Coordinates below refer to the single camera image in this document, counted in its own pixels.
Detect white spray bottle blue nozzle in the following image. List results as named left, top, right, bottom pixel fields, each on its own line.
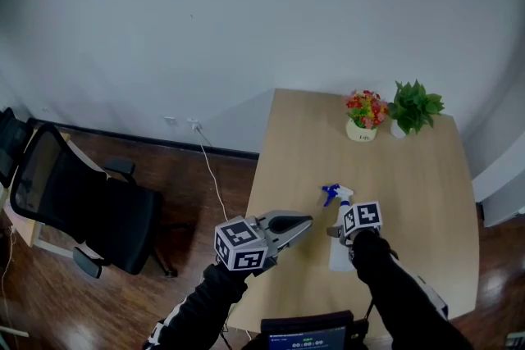
left=321, top=183, right=358, bottom=273

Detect black mesh office chair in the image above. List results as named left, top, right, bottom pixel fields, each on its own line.
left=0, top=107, right=34, bottom=190
left=8, top=122, right=180, bottom=280

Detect red flowers in cream pot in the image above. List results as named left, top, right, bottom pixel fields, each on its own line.
left=344, top=89, right=390, bottom=143

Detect person's right forearm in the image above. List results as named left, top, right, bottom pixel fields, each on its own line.
left=351, top=229, right=473, bottom=350

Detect green plant in white pot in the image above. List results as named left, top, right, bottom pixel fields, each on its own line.
left=386, top=78, right=446, bottom=140

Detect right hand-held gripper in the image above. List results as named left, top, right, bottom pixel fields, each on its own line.
left=326, top=200, right=384, bottom=260

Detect white power cable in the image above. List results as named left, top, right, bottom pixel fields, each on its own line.
left=192, top=125, right=231, bottom=223

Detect black tablet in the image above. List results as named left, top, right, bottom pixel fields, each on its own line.
left=260, top=310, right=355, bottom=350

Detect thin white floor cable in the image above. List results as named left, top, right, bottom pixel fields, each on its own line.
left=0, top=225, right=18, bottom=338

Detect person's left forearm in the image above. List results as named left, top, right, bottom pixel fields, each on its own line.
left=142, top=262, right=250, bottom=350

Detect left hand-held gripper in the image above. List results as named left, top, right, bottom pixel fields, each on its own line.
left=213, top=210, right=314, bottom=272

